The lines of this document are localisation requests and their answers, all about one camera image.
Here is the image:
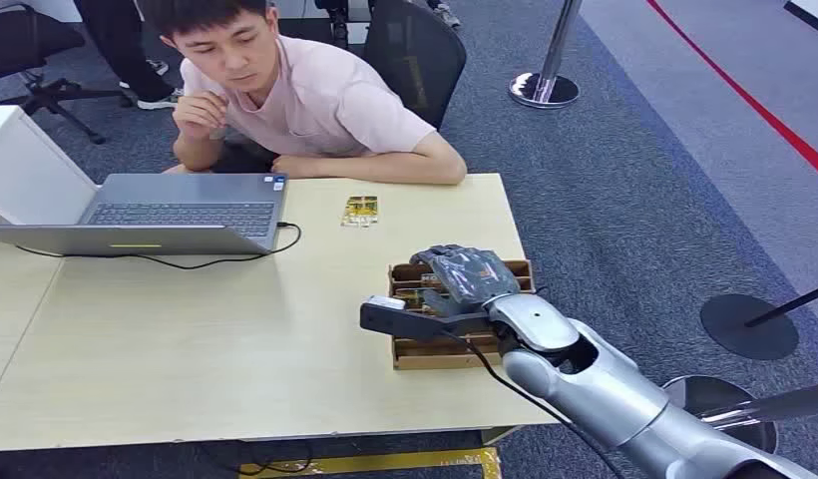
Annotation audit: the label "person's right hand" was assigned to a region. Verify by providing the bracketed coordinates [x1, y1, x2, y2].
[173, 91, 229, 142]

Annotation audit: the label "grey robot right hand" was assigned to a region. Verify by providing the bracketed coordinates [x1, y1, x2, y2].
[410, 244, 521, 316]

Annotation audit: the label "person's left hand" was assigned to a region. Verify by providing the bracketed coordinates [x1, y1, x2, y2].
[271, 154, 324, 181]

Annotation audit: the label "wooden card holder box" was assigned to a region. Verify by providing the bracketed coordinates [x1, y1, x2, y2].
[387, 259, 536, 371]

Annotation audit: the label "standing background person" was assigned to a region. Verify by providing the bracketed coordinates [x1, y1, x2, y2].
[73, 0, 185, 111]

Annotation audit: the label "background person's shoe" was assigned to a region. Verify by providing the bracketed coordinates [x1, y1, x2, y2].
[427, 0, 463, 30]

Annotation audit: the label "cards in wooden holder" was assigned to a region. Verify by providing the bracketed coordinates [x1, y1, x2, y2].
[394, 272, 445, 310]

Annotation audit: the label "grey open laptop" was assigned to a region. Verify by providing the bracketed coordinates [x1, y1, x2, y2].
[0, 173, 289, 257]

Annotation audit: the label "black chair base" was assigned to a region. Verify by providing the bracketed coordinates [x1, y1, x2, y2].
[314, 0, 352, 52]

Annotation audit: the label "black mesh office chair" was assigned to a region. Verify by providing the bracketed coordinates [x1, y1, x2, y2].
[362, 0, 468, 131]

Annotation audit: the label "white box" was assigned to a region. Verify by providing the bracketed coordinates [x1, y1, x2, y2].
[0, 105, 100, 227]

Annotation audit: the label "black wheeled office chair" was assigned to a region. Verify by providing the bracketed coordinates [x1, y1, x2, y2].
[0, 3, 136, 146]

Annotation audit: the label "chrome stanchion base with pole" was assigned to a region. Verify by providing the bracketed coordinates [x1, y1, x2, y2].
[660, 374, 818, 456]

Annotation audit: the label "black stanchion base with pole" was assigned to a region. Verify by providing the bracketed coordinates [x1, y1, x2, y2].
[699, 281, 818, 362]

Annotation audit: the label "white board edge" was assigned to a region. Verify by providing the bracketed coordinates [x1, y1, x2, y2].
[783, 0, 818, 40]

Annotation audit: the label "black laptop cable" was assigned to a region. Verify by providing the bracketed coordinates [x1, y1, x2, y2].
[15, 222, 303, 271]

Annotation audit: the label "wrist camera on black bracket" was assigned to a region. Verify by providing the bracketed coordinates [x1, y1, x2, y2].
[359, 295, 494, 341]

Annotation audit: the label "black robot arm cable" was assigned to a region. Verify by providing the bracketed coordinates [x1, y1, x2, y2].
[440, 328, 623, 479]

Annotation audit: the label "chrome stanchion post with base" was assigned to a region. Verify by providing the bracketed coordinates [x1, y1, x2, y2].
[508, 0, 585, 111]

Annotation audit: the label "black cables under table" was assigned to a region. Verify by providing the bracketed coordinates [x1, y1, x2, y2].
[197, 439, 315, 477]

